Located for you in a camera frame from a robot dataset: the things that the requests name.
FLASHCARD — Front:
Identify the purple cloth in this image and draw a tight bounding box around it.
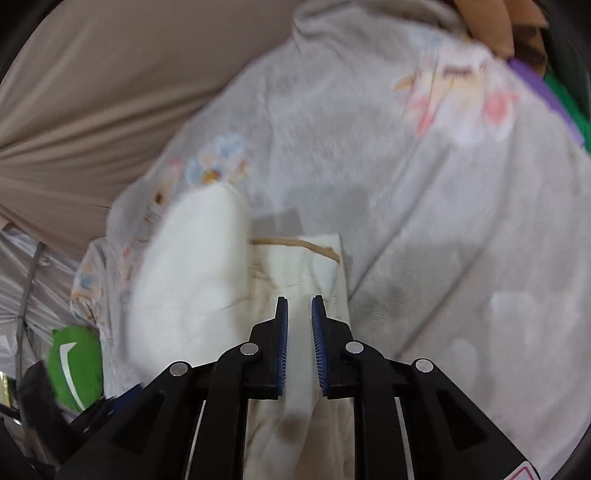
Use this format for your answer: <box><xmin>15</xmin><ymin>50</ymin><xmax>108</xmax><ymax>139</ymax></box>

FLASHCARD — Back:
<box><xmin>508</xmin><ymin>58</ymin><xmax>585</xmax><ymax>147</ymax></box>

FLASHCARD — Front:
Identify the beige bed sheet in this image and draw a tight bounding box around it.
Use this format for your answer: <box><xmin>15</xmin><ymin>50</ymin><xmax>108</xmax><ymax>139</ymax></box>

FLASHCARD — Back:
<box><xmin>1</xmin><ymin>1</ymin><xmax>297</xmax><ymax>259</ymax></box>

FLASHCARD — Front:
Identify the silver plastic bag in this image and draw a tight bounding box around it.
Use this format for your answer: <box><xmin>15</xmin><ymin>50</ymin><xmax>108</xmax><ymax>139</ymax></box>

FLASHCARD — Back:
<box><xmin>0</xmin><ymin>227</ymin><xmax>83</xmax><ymax>379</ymax></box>

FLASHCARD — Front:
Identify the green cushion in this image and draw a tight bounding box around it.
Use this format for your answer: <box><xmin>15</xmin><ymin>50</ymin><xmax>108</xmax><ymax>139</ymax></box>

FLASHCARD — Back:
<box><xmin>47</xmin><ymin>326</ymin><xmax>103</xmax><ymax>413</ymax></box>

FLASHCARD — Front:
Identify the orange brown cloth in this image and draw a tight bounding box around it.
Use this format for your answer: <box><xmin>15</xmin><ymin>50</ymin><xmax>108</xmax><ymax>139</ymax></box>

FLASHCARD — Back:
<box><xmin>450</xmin><ymin>0</ymin><xmax>549</xmax><ymax>76</ymax></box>

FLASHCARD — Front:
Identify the grey floral fleece blanket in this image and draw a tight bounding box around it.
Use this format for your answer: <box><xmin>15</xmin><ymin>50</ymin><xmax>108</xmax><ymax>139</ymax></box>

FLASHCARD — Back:
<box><xmin>70</xmin><ymin>1</ymin><xmax>590</xmax><ymax>479</ymax></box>

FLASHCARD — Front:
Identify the cream quilted garment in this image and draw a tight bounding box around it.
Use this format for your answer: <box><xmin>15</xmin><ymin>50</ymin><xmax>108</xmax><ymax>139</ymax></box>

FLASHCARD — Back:
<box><xmin>125</xmin><ymin>184</ymin><xmax>355</xmax><ymax>479</ymax></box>

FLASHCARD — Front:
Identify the green cloth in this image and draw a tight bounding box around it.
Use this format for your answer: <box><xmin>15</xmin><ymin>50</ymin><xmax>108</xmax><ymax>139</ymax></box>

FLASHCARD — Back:
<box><xmin>544</xmin><ymin>70</ymin><xmax>590</xmax><ymax>153</ymax></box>

